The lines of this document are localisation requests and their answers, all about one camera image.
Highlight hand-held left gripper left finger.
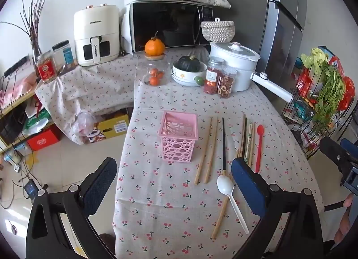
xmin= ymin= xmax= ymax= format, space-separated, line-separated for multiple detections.
xmin=26 ymin=157 xmax=117 ymax=259

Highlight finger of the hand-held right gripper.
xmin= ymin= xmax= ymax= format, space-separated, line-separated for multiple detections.
xmin=339 ymin=138 xmax=358 ymax=159
xmin=320 ymin=136 xmax=353 ymax=166

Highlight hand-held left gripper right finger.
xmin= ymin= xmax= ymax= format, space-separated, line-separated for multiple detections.
xmin=231 ymin=157 xmax=335 ymax=259

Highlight white plastic spoon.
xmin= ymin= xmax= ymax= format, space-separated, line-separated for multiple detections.
xmin=217 ymin=174 xmax=249 ymax=235

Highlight red plastic spoon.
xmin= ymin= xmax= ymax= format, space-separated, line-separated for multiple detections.
xmin=255 ymin=124 xmax=265 ymax=173

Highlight long bamboo chopstick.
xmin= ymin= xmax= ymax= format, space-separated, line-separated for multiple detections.
xmin=211 ymin=195 xmax=229 ymax=239

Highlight light wooden chopstick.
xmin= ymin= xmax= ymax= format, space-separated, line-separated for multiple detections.
xmin=194 ymin=117 xmax=213 ymax=186
xmin=204 ymin=117 xmax=219 ymax=184

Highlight pink plastic utensil basket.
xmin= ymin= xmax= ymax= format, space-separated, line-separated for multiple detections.
xmin=158 ymin=111 xmax=199 ymax=163

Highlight person's right hand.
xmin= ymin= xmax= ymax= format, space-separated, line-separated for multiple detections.
xmin=334 ymin=193 xmax=355 ymax=244

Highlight pale printed chopstick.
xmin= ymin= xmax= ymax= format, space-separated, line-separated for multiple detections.
xmin=244 ymin=123 xmax=253 ymax=163
xmin=248 ymin=123 xmax=256 ymax=164

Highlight black chopstick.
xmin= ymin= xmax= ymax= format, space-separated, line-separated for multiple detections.
xmin=222 ymin=117 xmax=226 ymax=176

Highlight thin dark chopstick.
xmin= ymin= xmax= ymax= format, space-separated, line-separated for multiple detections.
xmin=242 ymin=117 xmax=248 ymax=160

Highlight yellow cardboard box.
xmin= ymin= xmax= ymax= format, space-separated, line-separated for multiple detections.
xmin=93 ymin=114 xmax=131 ymax=140

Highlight red plastic bag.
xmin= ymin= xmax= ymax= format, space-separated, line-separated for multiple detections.
xmin=338 ymin=76 xmax=356 ymax=112

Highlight clear plastic bag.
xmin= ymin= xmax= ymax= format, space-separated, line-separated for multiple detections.
xmin=73 ymin=111 xmax=97 ymax=138

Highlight green leafy vegetables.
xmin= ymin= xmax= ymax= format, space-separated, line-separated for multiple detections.
xmin=300 ymin=48 xmax=346 ymax=131

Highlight cherry print tablecloth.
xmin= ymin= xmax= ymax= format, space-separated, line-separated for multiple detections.
xmin=112 ymin=48 xmax=326 ymax=259

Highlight red cardboard box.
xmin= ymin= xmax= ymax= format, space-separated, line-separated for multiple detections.
xmin=26 ymin=129 xmax=61 ymax=151

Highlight small black floor device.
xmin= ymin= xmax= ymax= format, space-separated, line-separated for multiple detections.
xmin=23 ymin=180 xmax=38 ymax=200

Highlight red snack bag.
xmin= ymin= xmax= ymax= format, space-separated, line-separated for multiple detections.
xmin=296 ymin=68 xmax=317 ymax=98

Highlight cherry print draped cloth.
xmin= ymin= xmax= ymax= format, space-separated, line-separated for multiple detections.
xmin=35 ymin=52 xmax=142 ymax=145

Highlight jar of dried fruit slices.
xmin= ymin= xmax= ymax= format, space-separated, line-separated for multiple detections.
xmin=217 ymin=66 xmax=238 ymax=99

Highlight jar of red dried fruit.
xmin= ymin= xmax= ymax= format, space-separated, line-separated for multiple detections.
xmin=203 ymin=57 xmax=224 ymax=95

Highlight wooden shelf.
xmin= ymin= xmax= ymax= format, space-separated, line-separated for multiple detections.
xmin=0 ymin=90 xmax=38 ymax=149

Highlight pink cloth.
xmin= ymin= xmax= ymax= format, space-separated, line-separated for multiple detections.
xmin=6 ymin=77 xmax=39 ymax=101

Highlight glass jar with wooden lid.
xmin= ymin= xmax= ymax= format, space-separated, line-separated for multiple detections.
xmin=136 ymin=53 xmax=170 ymax=87

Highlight red label glass jar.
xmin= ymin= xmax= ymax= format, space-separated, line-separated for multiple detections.
xmin=35 ymin=50 xmax=58 ymax=84

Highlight white electric cooking pot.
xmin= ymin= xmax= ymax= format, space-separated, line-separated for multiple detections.
xmin=209 ymin=41 xmax=294 ymax=103

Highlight white pot with green knob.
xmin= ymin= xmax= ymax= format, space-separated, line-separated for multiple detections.
xmin=171 ymin=59 xmax=208 ymax=87

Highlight blue label black lid jar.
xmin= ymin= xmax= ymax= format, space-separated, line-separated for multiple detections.
xmin=52 ymin=40 xmax=78 ymax=74

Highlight dark green pumpkin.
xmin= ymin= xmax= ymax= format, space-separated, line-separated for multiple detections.
xmin=175 ymin=55 xmax=201 ymax=73

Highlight black power strip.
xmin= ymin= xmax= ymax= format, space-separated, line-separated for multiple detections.
xmin=4 ymin=55 xmax=30 ymax=78

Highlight large orange with stem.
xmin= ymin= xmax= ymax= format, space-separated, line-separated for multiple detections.
xmin=144 ymin=31 xmax=165 ymax=56

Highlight cream air fryer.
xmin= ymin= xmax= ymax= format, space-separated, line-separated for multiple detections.
xmin=73 ymin=4 xmax=121 ymax=66

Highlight woven lidded basket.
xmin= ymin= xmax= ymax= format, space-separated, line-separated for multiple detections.
xmin=200 ymin=17 xmax=236 ymax=43

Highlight vase of dry branches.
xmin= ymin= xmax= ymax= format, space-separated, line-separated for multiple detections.
xmin=0 ymin=0 xmax=52 ymax=62

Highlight black door microwave oven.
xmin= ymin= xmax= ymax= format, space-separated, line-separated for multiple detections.
xmin=122 ymin=0 xmax=216 ymax=54

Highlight grey refrigerator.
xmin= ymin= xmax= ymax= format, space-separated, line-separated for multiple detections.
xmin=204 ymin=0 xmax=309 ymax=87

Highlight black wire rack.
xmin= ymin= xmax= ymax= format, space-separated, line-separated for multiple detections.
xmin=281 ymin=60 xmax=356 ymax=159

